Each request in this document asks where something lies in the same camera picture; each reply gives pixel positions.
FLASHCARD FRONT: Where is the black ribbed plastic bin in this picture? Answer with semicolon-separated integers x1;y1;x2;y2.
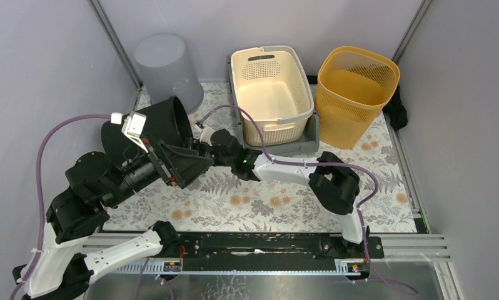
101;96;193;167

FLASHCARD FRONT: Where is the cream perforated plastic basket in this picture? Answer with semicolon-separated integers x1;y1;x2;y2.
231;45;315;148

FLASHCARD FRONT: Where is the large grey plastic bin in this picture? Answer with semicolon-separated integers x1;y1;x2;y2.
133;34;204;114

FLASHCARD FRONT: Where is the yellow perforated plastic basket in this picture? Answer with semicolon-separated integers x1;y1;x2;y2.
315;46;401;149

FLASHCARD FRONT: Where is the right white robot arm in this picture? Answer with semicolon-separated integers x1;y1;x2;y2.
187;128;368;258

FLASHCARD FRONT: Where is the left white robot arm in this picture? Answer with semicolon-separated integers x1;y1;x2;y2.
13;141;214;299

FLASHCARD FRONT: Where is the grey plastic tray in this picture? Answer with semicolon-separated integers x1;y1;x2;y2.
227;44;321;158

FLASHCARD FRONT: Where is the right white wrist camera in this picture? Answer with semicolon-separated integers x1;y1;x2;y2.
194;121;215;146

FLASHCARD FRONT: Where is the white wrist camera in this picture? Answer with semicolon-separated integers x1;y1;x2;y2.
194;121;215;146
110;111;149;153

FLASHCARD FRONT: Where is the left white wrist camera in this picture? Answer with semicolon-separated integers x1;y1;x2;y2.
110;111;149;153

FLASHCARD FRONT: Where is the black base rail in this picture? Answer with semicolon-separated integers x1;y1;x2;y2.
156;232;385;273

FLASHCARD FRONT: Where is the aluminium cable duct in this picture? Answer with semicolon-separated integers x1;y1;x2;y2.
108;258;363;277

